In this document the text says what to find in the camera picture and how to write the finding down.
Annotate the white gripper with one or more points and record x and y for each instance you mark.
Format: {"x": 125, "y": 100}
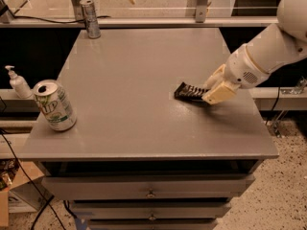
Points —
{"x": 242, "y": 68}

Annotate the black rxbar chocolate wrapper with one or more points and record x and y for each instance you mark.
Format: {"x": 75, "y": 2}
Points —
{"x": 187, "y": 92}

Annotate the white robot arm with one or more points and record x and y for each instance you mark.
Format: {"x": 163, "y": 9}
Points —
{"x": 281, "y": 43}

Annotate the green white 7up can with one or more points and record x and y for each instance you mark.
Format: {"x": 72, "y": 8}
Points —
{"x": 53, "y": 102}

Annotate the grey middle drawer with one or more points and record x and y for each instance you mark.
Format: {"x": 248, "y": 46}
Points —
{"x": 151, "y": 210}

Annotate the grey drawer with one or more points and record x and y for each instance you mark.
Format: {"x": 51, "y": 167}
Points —
{"x": 147, "y": 187}
{"x": 151, "y": 210}
{"x": 158, "y": 224}

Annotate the grey top drawer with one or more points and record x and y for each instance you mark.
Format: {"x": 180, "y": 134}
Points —
{"x": 147, "y": 187}

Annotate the grey bottom drawer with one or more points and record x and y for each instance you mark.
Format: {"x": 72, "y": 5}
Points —
{"x": 158, "y": 224}

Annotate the white pump soap bottle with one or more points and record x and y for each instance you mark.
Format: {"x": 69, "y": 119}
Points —
{"x": 18, "y": 84}

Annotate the cardboard box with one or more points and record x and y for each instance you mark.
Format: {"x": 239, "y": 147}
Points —
{"x": 21, "y": 196}

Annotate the grey metal bracket post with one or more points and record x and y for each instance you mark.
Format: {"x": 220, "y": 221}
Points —
{"x": 201, "y": 10}

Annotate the grey left metal post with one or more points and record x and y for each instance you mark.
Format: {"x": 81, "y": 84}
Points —
{"x": 76, "y": 0}

